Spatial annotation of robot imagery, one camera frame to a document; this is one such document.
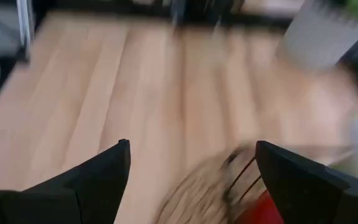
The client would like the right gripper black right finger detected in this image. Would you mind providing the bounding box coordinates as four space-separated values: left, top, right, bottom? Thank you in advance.
255 139 358 224

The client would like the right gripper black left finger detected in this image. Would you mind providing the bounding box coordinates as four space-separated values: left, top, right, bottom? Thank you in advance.
0 139 132 224

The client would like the red apple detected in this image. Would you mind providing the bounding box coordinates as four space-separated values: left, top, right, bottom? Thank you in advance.
234 189 285 224

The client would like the round woven placemat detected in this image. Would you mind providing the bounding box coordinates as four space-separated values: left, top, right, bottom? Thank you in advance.
154 146 267 224

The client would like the potted plant in patterned pot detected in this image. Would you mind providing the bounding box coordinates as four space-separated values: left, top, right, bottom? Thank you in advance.
277 0 358 74

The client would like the silver light bar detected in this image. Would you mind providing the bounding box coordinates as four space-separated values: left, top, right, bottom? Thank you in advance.
16 0 32 60

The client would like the black wire basket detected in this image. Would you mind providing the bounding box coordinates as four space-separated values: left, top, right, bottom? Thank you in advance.
222 146 264 206

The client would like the black aluminium table frame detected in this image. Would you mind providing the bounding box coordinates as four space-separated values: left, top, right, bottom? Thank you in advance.
0 0 295 122

